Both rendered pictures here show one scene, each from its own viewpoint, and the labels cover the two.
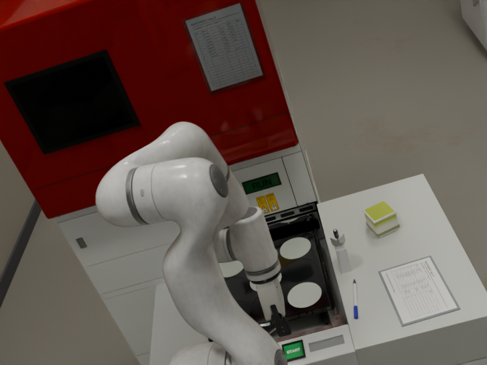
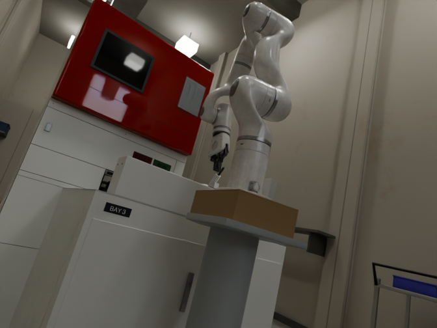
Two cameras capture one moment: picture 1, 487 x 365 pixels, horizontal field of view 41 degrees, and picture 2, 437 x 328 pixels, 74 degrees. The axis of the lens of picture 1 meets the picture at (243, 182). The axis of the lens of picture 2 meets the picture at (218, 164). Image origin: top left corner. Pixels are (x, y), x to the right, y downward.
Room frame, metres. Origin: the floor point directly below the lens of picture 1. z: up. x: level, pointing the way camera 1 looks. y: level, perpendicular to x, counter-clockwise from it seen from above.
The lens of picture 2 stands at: (0.24, 0.86, 0.76)
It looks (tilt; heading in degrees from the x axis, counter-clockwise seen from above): 14 degrees up; 318
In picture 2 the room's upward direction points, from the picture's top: 15 degrees clockwise
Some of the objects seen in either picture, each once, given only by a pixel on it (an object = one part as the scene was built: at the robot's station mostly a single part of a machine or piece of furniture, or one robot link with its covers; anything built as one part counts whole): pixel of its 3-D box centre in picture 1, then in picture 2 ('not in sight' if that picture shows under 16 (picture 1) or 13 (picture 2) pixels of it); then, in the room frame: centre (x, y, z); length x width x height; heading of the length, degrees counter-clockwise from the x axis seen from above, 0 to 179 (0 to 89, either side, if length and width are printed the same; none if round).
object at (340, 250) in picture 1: (340, 248); (213, 186); (1.40, -0.19, 1.03); 0.06 x 0.04 x 0.13; 172
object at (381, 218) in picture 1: (381, 219); not in sight; (1.49, -0.34, 1.00); 0.07 x 0.07 x 0.07; 7
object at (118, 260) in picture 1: (193, 223); (116, 164); (1.79, 0.20, 1.02); 0.81 x 0.03 x 0.40; 82
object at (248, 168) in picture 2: not in sight; (248, 171); (0.88, 0.15, 1.01); 0.19 x 0.19 x 0.18
